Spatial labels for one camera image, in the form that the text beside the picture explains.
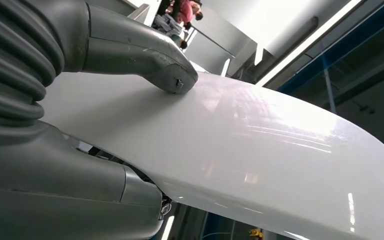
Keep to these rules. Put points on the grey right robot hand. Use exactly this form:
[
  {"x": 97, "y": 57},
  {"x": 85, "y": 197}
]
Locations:
[{"x": 46, "y": 198}]

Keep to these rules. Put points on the person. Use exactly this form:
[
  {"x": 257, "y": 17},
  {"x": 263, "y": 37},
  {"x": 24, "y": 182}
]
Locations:
[{"x": 185, "y": 11}]

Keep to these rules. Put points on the blue steel beam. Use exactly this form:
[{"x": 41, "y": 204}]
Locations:
[{"x": 344, "y": 49}]

